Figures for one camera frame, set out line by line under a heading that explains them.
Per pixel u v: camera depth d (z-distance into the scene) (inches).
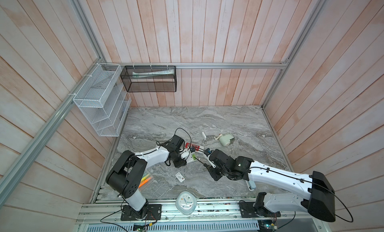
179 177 33.0
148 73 35.5
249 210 29.1
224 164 22.9
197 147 37.7
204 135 39.6
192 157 35.7
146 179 32.9
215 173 27.1
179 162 31.7
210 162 24.1
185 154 32.0
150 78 35.7
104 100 26.3
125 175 18.6
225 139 38.1
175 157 30.8
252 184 30.4
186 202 29.3
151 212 28.8
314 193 16.0
